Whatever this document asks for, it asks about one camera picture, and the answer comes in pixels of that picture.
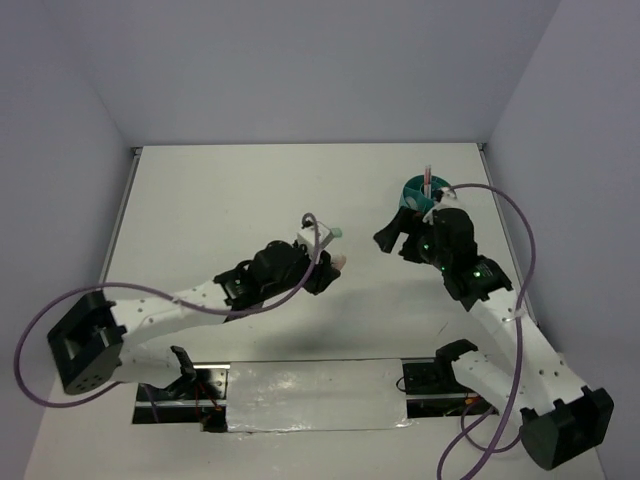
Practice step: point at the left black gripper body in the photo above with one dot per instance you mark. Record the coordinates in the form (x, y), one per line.
(315, 281)

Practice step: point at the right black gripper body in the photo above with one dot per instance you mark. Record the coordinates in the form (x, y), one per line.
(419, 246)

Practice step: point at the red transparent pen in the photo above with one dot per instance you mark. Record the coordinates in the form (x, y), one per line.
(427, 182)

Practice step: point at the clear tape roll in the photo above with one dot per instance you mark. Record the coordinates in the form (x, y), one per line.
(412, 203)

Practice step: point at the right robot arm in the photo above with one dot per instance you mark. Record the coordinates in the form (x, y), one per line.
(557, 414)

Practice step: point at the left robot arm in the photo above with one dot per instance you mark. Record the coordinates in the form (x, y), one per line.
(100, 340)

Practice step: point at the teal round organizer container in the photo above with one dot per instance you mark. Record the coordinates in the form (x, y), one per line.
(414, 188)

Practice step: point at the silver foil tape sheet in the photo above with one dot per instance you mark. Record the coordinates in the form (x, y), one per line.
(341, 395)

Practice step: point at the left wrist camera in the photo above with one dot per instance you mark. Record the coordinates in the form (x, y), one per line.
(314, 238)

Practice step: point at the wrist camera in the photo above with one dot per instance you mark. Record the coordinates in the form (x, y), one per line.
(314, 238)
(445, 198)

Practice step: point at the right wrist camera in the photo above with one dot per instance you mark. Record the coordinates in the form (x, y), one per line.
(445, 198)

